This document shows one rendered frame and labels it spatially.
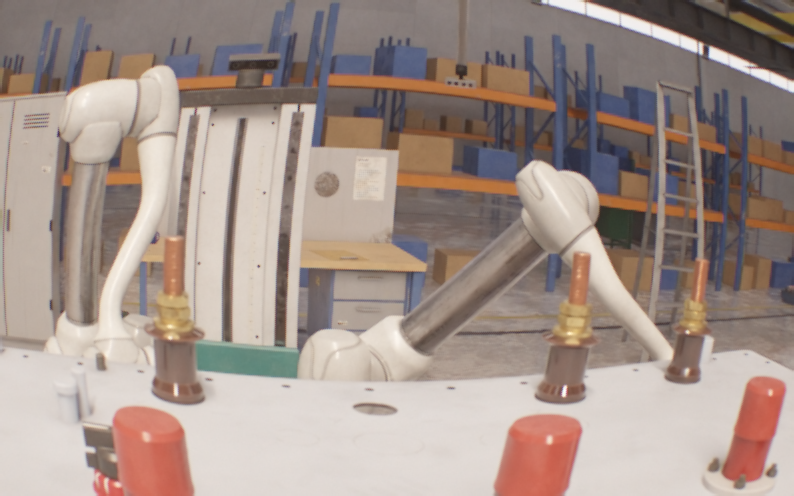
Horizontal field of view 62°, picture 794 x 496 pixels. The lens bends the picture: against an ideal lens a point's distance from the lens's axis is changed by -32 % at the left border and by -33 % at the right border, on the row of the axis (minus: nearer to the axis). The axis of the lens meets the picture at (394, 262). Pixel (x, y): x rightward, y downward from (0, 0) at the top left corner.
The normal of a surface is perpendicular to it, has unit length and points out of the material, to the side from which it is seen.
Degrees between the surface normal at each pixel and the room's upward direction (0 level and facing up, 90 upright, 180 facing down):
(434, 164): 90
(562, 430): 4
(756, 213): 90
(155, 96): 69
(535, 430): 3
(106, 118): 104
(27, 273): 90
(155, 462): 89
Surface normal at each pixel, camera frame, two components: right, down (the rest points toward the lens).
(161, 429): 0.13, -0.97
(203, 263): 0.22, 0.18
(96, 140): 0.45, 0.43
